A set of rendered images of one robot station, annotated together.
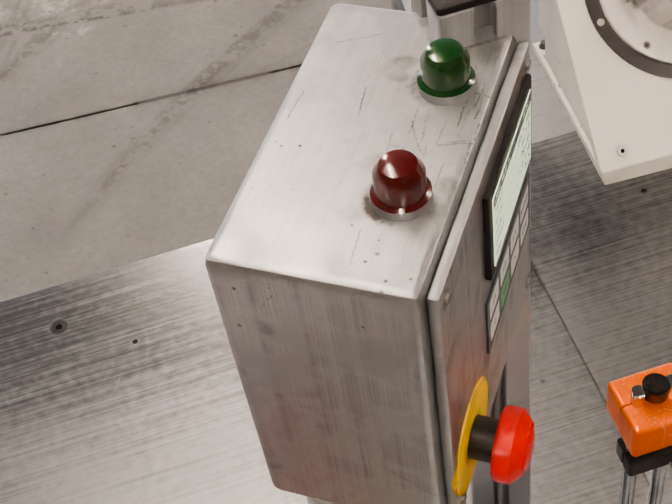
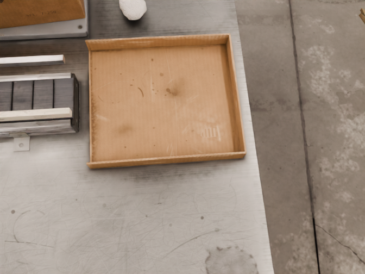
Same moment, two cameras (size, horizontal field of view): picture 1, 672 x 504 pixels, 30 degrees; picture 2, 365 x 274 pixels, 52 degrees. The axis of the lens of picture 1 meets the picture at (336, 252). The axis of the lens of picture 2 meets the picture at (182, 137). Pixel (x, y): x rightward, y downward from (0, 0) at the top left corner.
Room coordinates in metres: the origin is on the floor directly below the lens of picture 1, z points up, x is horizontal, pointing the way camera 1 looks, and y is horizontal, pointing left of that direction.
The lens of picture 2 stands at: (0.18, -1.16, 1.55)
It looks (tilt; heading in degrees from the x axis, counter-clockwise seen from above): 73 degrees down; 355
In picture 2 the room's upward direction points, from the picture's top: 9 degrees clockwise
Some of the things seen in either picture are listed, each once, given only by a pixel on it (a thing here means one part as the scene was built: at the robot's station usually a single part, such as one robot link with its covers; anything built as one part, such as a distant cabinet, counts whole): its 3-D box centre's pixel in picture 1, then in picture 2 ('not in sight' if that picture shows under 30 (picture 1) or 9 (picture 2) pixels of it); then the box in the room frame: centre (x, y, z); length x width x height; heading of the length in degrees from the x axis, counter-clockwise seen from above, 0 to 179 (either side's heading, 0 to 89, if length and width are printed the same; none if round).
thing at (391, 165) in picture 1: (399, 179); not in sight; (0.35, -0.03, 1.49); 0.03 x 0.03 x 0.02
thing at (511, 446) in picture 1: (501, 442); not in sight; (0.32, -0.06, 1.32); 0.04 x 0.03 x 0.04; 154
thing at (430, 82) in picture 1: (445, 66); not in sight; (0.42, -0.06, 1.49); 0.03 x 0.03 x 0.02
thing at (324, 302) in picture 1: (396, 270); not in sight; (0.39, -0.03, 1.38); 0.17 x 0.10 x 0.19; 154
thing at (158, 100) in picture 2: not in sight; (163, 98); (0.47, -1.13, 0.85); 0.30 x 0.26 x 0.04; 98
